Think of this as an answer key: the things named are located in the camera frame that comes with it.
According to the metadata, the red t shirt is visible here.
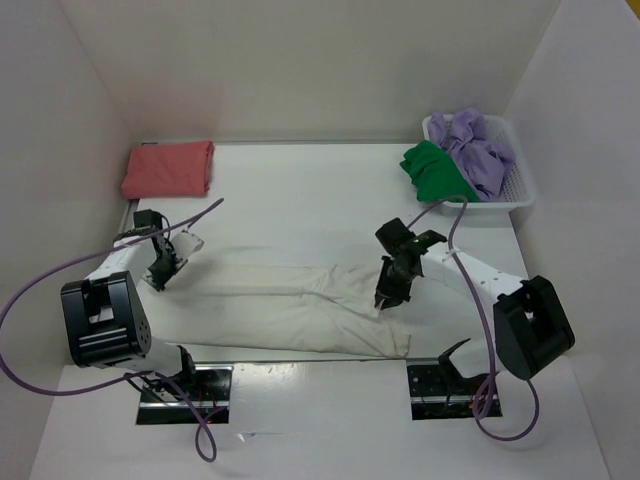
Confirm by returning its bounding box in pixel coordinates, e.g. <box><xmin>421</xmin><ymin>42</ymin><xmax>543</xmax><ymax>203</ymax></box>
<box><xmin>120</xmin><ymin>141</ymin><xmax>215</xmax><ymax>200</ymax></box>

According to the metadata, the cream white t shirt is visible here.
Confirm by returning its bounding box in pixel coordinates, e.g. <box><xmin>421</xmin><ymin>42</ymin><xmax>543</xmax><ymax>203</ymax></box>
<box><xmin>137</xmin><ymin>247</ymin><xmax>411</xmax><ymax>358</ymax></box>

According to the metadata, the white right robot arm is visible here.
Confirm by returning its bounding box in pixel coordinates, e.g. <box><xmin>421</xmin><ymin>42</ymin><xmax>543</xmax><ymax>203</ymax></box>
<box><xmin>374</xmin><ymin>218</ymin><xmax>575</xmax><ymax>393</ymax></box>

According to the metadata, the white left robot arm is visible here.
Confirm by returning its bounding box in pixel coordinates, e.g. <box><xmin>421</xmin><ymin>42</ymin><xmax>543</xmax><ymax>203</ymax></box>
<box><xmin>61</xmin><ymin>210</ymin><xmax>204</xmax><ymax>400</ymax></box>

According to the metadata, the green t shirt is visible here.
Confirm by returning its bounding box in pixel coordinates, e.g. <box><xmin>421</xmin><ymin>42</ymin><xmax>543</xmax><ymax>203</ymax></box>
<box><xmin>399</xmin><ymin>140</ymin><xmax>480</xmax><ymax>203</ymax></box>

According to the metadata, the purple t shirt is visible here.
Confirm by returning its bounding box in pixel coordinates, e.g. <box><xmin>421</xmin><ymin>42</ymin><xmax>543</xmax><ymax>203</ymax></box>
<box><xmin>427</xmin><ymin>107</ymin><xmax>516</xmax><ymax>202</ymax></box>

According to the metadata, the white plastic basket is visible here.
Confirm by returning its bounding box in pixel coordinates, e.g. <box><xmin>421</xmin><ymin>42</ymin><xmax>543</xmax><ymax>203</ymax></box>
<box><xmin>422</xmin><ymin>113</ymin><xmax>535</xmax><ymax>214</ymax></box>

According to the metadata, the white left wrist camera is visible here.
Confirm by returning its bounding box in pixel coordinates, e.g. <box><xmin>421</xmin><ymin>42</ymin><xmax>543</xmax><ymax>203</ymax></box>
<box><xmin>170</xmin><ymin>230</ymin><xmax>204</xmax><ymax>261</ymax></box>

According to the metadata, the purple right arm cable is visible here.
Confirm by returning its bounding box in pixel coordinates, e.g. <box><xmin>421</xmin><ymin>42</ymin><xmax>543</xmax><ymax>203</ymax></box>
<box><xmin>407</xmin><ymin>194</ymin><xmax>542</xmax><ymax>443</ymax></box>

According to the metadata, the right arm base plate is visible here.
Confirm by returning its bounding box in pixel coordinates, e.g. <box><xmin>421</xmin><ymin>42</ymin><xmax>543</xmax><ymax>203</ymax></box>
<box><xmin>406</xmin><ymin>360</ymin><xmax>487</xmax><ymax>421</ymax></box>

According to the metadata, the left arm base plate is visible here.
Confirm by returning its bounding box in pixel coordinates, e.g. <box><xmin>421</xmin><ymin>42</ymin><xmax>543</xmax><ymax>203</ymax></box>
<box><xmin>135</xmin><ymin>363</ymin><xmax>234</xmax><ymax>426</ymax></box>

